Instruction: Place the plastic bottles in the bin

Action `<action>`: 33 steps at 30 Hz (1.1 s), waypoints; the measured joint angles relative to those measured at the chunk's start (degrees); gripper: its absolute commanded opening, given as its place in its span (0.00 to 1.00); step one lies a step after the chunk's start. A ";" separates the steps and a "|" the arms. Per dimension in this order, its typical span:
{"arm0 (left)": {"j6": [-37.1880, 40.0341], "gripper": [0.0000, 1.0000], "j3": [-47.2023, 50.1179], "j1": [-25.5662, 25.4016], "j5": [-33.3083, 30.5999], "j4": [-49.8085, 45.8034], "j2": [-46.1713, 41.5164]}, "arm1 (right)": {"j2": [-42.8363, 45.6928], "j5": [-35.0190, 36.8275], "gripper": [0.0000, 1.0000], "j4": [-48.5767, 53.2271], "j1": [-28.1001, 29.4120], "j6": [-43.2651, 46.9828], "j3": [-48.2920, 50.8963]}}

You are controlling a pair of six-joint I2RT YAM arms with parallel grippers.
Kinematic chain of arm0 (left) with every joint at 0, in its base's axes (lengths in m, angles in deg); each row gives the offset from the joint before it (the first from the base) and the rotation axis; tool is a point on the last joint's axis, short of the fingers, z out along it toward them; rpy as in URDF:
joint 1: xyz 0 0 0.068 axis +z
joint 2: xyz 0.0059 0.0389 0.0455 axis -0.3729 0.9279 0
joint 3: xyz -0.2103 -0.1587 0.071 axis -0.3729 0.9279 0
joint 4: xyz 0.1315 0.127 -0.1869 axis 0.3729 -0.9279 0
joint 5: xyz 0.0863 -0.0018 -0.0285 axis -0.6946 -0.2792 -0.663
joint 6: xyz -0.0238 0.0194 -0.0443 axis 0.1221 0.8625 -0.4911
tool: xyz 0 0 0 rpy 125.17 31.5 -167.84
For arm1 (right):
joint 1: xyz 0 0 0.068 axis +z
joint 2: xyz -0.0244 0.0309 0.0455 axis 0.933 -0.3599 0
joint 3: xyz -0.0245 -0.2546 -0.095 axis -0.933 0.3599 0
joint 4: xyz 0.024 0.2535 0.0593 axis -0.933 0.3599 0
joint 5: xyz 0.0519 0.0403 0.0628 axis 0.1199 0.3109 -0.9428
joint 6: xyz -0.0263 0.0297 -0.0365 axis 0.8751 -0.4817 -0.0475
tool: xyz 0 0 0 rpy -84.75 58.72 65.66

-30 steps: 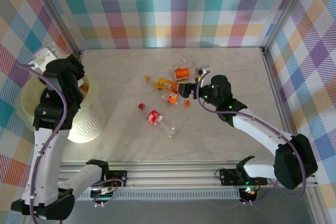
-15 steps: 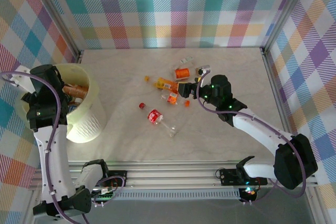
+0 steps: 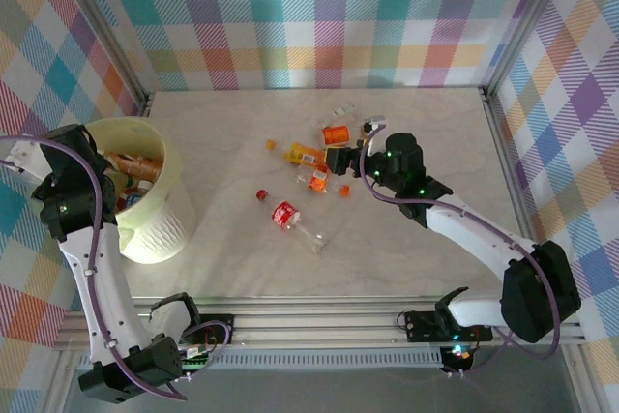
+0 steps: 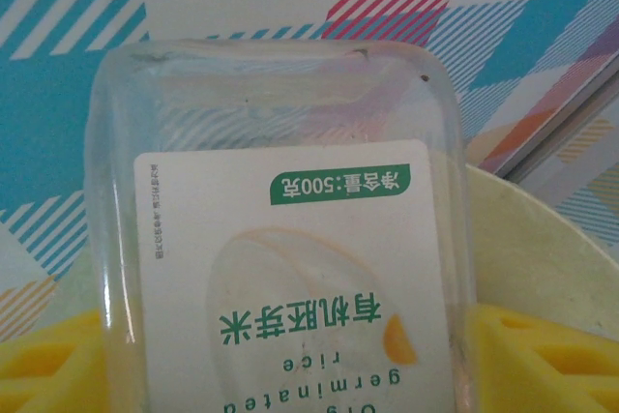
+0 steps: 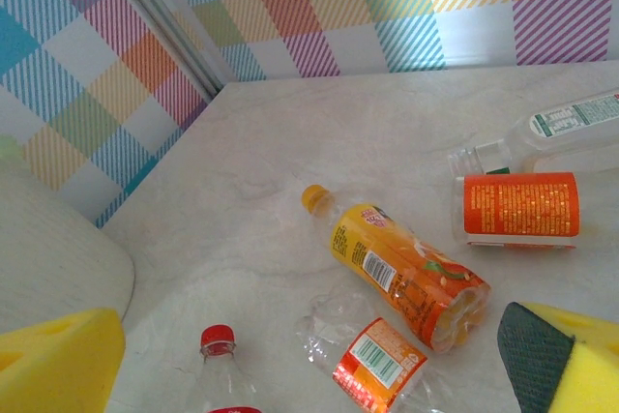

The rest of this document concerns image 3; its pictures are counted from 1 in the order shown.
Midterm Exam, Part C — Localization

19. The clear bottle blue ring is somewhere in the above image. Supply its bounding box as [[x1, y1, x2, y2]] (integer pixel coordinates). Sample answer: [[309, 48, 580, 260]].
[[119, 188, 146, 209]]

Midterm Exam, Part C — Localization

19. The brown chocolate drink bottle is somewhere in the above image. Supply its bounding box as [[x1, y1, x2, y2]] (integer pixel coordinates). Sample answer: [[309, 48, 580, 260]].
[[108, 151, 164, 183]]

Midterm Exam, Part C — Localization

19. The orange juice bottle yellow label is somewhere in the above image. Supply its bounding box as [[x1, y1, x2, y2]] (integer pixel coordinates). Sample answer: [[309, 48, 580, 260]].
[[264, 139, 329, 166]]

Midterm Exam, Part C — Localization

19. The cream plastic bin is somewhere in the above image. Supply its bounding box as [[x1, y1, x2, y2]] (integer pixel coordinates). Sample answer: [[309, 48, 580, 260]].
[[84, 115, 198, 265]]

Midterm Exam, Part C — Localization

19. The clear bottle red label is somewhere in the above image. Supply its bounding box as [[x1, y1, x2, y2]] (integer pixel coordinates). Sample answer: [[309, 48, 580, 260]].
[[254, 188, 328, 254]]

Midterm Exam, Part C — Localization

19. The small orange box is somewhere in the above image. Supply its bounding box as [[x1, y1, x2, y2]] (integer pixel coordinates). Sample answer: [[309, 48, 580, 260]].
[[321, 125, 352, 146]]

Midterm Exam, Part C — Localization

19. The orange label bottle orange cap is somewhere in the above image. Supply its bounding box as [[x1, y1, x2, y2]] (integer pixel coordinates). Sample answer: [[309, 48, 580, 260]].
[[295, 166, 352, 199]]

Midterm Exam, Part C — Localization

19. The small clear wrapper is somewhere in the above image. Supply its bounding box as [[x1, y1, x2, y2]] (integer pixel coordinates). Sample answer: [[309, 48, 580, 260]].
[[318, 102, 359, 128]]

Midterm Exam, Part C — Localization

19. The small lit control board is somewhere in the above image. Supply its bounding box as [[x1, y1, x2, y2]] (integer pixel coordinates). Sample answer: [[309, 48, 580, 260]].
[[443, 343, 475, 367]]

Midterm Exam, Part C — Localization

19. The green terminal control board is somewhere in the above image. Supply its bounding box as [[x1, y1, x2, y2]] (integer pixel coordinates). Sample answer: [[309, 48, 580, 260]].
[[178, 344, 217, 378]]

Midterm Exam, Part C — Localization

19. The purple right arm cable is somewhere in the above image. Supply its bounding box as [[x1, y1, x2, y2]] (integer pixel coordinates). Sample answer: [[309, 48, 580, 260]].
[[358, 125, 562, 378]]

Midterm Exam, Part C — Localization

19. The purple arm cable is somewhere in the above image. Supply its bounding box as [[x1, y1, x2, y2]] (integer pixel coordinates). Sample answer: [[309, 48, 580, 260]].
[[0, 135, 189, 403], [358, 125, 562, 378]]

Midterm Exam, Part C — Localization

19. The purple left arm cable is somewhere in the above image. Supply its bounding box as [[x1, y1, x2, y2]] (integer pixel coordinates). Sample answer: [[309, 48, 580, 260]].
[[0, 135, 189, 403]]

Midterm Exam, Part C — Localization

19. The aluminium side rail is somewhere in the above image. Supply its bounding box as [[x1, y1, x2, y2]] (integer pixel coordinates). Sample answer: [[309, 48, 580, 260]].
[[481, 86, 608, 413]]

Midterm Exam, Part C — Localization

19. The aluminium frame post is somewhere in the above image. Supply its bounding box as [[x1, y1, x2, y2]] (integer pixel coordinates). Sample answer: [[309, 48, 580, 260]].
[[481, 0, 579, 95], [50, 0, 154, 103]]

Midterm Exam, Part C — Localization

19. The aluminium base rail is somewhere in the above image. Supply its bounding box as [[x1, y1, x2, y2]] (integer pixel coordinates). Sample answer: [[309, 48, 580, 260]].
[[62, 297, 586, 349]]

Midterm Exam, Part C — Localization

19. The grey slotted cable duct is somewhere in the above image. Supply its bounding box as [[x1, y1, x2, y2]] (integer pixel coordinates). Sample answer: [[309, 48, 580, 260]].
[[183, 352, 444, 371]]

